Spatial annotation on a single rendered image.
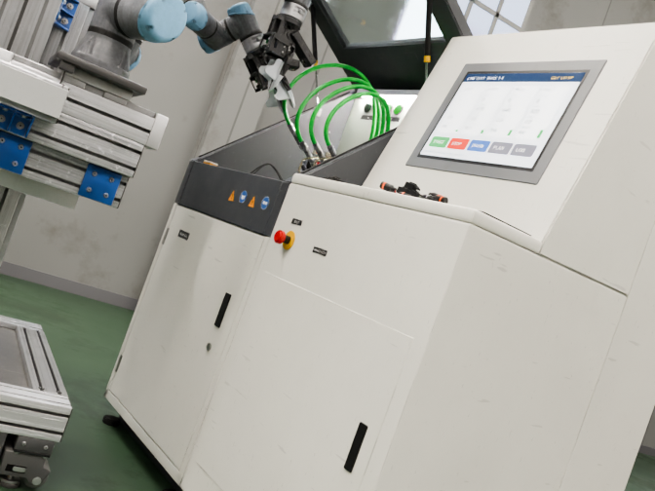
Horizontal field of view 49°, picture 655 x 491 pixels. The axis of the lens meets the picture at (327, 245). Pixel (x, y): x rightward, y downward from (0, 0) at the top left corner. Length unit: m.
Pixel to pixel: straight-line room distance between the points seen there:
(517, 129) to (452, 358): 0.64
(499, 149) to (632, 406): 0.74
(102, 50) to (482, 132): 0.98
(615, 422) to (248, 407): 0.92
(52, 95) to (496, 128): 1.07
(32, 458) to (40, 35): 1.08
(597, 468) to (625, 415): 0.15
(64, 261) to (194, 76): 1.50
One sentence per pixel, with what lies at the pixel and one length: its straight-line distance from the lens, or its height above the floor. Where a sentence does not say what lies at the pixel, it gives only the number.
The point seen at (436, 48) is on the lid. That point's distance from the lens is 2.44.
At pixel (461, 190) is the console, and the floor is 1.06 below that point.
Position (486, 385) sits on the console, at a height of 0.65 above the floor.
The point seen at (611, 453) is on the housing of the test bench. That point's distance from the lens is 2.03.
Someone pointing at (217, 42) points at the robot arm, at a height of 1.31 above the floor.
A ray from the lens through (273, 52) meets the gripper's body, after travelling 2.18.
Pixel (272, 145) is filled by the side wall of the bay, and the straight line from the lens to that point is 2.71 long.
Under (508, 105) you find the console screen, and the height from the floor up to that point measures 1.31.
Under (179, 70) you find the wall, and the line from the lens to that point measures 5.11.
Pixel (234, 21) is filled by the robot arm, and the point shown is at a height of 1.38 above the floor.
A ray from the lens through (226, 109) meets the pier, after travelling 4.98.
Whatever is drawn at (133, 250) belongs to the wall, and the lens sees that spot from 5.08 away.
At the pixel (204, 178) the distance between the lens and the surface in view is 2.46.
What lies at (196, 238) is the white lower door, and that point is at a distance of 2.37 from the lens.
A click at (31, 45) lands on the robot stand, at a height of 1.05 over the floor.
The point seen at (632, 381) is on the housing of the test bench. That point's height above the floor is 0.76.
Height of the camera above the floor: 0.79
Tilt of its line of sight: 1 degrees up
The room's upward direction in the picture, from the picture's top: 20 degrees clockwise
